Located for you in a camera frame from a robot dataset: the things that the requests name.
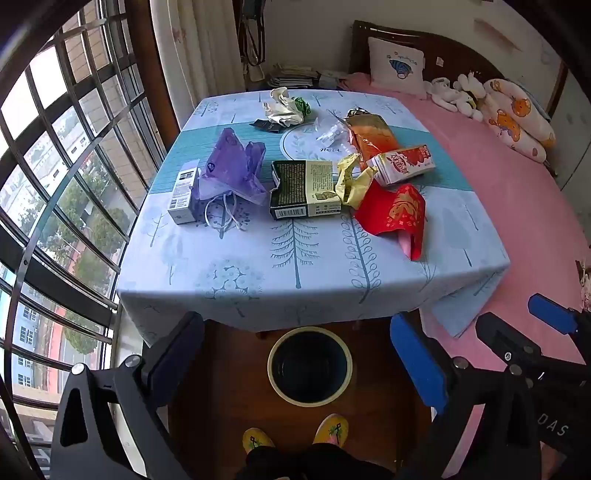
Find purple plastic bag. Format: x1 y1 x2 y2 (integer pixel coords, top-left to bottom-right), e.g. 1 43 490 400
193 128 269 232

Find black and beige box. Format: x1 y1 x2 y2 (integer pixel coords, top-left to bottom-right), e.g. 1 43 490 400
269 159 343 221

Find person's dark trousers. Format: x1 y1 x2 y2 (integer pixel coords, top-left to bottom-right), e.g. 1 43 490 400
235 443 395 480

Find white printed pillow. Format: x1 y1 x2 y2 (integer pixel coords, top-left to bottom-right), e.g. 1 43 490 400
367 36 428 100

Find black bin with cream rim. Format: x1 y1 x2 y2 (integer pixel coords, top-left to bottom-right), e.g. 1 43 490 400
267 326 354 408

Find cream curtain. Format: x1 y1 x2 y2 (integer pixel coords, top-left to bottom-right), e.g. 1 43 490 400
150 0 245 107

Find white plush toy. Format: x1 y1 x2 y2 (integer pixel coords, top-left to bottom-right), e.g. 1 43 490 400
452 71 486 121
424 78 467 112

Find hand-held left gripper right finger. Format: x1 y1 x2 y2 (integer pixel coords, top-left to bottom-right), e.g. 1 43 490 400
389 311 543 480

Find pink bed sheet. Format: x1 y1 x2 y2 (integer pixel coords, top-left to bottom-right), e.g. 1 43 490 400
342 71 591 462

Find red foil packet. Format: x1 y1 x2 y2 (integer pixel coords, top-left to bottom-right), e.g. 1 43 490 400
353 184 426 261

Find table with tree tablecloth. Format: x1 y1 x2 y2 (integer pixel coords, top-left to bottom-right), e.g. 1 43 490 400
115 89 511 347

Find window with metal grille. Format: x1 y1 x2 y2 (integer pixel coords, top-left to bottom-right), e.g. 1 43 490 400
0 0 181 480

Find orange snack bag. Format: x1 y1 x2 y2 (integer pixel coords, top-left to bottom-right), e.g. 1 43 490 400
345 107 399 171

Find cream bear print pillow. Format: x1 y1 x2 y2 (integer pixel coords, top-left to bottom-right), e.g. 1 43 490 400
480 78 557 162

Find dark wooden headboard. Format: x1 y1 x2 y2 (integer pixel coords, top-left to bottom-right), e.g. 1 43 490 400
348 19 568 121

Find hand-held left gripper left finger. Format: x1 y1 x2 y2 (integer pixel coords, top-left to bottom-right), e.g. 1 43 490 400
48 311 206 480

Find gold wrapper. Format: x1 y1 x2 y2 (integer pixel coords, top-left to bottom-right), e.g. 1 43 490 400
335 153 378 208

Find small white box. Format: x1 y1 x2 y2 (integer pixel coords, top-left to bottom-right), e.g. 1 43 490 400
167 159 202 225

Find yellow patterned slipper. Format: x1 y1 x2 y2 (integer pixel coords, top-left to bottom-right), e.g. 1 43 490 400
242 427 276 455
313 414 350 448

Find clear plastic wrapper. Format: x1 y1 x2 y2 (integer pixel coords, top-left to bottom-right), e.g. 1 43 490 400
310 115 352 146

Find cream paper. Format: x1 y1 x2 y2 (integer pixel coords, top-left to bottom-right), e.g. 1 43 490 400
263 87 305 129

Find strawberry milk carton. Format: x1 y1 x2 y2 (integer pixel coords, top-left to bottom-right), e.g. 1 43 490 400
366 144 437 186

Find stack of papers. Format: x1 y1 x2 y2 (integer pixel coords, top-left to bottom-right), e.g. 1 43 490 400
268 65 319 89

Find dark hanging bag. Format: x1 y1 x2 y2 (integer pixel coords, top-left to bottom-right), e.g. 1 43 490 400
238 0 267 65

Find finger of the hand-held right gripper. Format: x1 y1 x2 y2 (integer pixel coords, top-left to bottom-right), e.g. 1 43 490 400
529 294 591 335
475 313 550 370

